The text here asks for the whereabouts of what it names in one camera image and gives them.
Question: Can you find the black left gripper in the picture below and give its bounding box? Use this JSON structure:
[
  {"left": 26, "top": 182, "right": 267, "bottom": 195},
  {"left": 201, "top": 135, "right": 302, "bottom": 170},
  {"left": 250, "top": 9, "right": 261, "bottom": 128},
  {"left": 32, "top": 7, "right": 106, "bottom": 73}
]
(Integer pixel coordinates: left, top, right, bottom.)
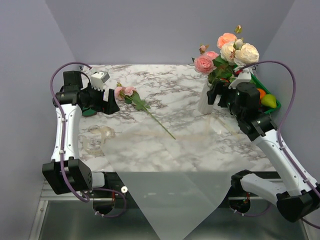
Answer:
[{"left": 83, "top": 82, "right": 120, "bottom": 115}]

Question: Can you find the green plastic basket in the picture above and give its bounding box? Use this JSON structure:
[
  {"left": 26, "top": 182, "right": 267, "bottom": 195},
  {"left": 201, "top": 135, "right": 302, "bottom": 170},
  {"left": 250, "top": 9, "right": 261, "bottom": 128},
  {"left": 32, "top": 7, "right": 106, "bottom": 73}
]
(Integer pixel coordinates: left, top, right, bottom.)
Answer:
[{"left": 250, "top": 74, "right": 281, "bottom": 114}]

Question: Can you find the toy yellow-green pear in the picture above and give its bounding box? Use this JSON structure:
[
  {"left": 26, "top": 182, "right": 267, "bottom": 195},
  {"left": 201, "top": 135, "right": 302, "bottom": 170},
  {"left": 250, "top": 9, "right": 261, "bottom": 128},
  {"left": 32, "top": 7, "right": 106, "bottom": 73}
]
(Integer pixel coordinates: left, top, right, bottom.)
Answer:
[{"left": 260, "top": 94, "right": 277, "bottom": 109}]

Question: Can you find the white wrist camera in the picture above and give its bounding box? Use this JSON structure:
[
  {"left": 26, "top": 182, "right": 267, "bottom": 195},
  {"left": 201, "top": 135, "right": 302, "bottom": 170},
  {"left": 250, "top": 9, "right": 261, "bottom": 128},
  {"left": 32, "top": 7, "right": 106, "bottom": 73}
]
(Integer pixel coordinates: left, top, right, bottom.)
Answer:
[
  {"left": 228, "top": 66, "right": 252, "bottom": 90},
  {"left": 90, "top": 71, "right": 110, "bottom": 91}
]

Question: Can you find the pink double rose stem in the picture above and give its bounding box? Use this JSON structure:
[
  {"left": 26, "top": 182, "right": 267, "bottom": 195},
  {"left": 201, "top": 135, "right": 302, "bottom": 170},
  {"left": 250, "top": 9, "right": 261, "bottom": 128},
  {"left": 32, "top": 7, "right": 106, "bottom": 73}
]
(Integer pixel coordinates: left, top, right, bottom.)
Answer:
[{"left": 192, "top": 44, "right": 219, "bottom": 76}]

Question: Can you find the white wrapping paper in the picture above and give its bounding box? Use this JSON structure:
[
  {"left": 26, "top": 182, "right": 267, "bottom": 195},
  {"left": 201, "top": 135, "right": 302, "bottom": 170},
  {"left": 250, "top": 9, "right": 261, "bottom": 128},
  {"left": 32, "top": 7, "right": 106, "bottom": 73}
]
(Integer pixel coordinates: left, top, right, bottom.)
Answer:
[{"left": 102, "top": 119, "right": 253, "bottom": 240}]

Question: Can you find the aluminium frame rail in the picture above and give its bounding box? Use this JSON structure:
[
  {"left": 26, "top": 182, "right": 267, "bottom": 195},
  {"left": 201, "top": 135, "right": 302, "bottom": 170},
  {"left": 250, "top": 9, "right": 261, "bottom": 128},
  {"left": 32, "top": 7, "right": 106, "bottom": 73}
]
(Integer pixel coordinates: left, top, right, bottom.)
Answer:
[{"left": 27, "top": 178, "right": 96, "bottom": 240}]

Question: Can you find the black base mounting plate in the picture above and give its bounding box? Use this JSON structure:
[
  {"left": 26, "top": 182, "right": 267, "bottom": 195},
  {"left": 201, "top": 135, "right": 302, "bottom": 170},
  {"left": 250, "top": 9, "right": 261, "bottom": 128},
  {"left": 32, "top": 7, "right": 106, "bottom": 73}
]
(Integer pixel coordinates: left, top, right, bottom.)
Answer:
[{"left": 50, "top": 171, "right": 263, "bottom": 210}]

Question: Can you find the small pink rose stem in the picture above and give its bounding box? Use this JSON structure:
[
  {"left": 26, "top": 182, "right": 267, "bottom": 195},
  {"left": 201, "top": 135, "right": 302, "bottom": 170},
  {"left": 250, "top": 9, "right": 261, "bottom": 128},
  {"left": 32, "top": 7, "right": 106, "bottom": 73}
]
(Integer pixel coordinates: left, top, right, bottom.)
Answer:
[{"left": 114, "top": 82, "right": 176, "bottom": 140}]

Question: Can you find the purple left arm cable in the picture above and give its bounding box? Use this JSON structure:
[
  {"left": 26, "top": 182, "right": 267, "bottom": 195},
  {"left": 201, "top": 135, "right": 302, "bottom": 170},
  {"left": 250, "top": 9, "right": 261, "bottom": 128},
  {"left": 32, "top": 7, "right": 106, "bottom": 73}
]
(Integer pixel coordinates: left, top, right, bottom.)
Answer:
[{"left": 49, "top": 61, "right": 127, "bottom": 218}]

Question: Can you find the peach rose stem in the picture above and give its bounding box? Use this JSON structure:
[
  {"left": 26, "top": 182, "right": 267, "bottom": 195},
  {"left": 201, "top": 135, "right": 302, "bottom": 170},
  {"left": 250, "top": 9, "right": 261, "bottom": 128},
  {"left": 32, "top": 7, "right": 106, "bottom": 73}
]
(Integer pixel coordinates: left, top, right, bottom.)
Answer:
[{"left": 216, "top": 25, "right": 243, "bottom": 49}]

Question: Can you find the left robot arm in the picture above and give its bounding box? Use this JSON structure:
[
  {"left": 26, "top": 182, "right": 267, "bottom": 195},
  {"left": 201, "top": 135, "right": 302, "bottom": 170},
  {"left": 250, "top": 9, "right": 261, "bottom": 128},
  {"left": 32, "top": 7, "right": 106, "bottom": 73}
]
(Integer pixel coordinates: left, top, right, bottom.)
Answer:
[{"left": 42, "top": 70, "right": 120, "bottom": 198}]

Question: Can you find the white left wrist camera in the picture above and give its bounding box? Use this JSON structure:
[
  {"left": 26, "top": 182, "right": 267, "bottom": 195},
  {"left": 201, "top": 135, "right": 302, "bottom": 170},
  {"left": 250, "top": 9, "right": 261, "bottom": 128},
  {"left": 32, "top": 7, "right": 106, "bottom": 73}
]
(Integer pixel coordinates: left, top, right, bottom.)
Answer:
[{"left": 90, "top": 71, "right": 110, "bottom": 91}]

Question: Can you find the white ribbed vase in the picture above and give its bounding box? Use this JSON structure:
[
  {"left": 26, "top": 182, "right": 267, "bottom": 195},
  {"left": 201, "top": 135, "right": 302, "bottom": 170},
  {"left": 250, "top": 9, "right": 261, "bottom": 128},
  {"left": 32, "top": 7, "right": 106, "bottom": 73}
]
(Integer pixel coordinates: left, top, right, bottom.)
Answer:
[{"left": 197, "top": 81, "right": 214, "bottom": 115}]

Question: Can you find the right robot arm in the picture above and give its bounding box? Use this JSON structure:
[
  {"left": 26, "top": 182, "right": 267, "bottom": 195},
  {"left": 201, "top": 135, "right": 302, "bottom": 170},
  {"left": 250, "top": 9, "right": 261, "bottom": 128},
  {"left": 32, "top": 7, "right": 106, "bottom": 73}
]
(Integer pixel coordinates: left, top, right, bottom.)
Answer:
[{"left": 206, "top": 81, "right": 320, "bottom": 223}]

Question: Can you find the white rose stem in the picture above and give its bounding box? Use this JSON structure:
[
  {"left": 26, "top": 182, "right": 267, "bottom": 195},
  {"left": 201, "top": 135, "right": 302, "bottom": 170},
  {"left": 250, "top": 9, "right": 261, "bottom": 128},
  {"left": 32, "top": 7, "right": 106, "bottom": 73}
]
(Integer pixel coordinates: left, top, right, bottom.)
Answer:
[{"left": 212, "top": 39, "right": 260, "bottom": 83}]

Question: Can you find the toy orange fruit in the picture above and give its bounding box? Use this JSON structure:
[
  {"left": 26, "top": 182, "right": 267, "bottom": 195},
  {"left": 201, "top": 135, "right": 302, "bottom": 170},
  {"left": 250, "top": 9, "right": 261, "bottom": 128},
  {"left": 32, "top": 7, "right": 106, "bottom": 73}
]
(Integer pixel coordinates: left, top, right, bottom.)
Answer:
[{"left": 257, "top": 88, "right": 266, "bottom": 100}]

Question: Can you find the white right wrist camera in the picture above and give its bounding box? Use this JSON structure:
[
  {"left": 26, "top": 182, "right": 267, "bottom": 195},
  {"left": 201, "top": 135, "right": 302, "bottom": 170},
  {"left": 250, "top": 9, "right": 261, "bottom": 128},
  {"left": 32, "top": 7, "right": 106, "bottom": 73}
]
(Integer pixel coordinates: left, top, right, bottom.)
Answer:
[{"left": 228, "top": 66, "right": 252, "bottom": 90}]

